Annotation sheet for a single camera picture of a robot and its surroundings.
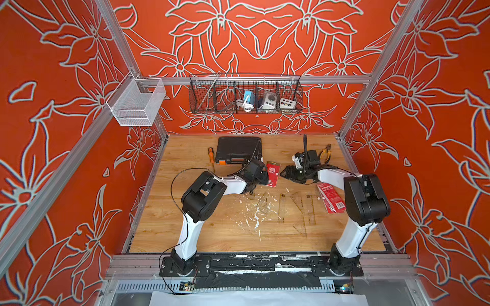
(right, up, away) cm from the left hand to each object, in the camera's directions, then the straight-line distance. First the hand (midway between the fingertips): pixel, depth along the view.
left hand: (268, 173), depth 98 cm
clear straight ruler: (+5, -16, -9) cm, 19 cm away
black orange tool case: (-18, +12, +9) cm, 24 cm away
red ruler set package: (+4, -1, +3) cm, 4 cm away
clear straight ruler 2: (+19, -16, -10) cm, 27 cm away
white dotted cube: (+8, +36, -4) cm, 37 cm away
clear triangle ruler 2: (+14, -13, -8) cm, 21 cm away
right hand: (+7, 0, -2) cm, 7 cm away
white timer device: (0, +37, -7) cm, 38 cm away
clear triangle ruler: (-3, -14, -8) cm, 17 cm away
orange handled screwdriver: (-32, +10, +11) cm, 35 cm away
